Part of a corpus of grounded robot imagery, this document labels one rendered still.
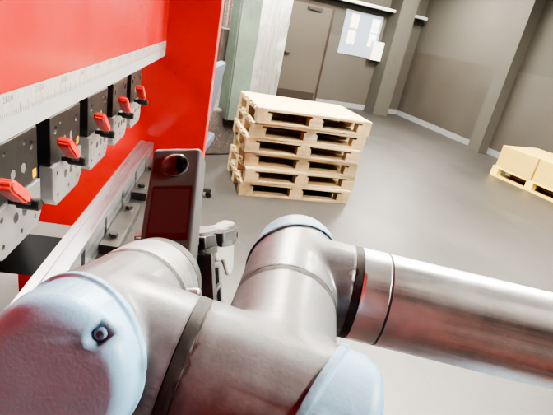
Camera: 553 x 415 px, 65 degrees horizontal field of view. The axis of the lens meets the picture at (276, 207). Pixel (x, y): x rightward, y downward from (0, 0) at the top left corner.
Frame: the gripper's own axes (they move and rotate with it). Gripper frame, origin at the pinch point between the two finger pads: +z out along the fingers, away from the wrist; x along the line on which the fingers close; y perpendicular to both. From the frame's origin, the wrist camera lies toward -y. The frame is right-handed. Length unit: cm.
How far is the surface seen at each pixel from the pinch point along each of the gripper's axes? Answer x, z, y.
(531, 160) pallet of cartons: 371, 600, -3
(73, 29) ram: -26.2, 25.7, -32.5
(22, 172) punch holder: -28.7, 11.1, -7.4
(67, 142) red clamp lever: -25.1, 18.2, -12.2
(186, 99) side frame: -33, 143, -39
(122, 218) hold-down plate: -42, 82, 7
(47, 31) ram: -25.1, 14.8, -28.7
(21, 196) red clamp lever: -23.6, 2.2, -4.2
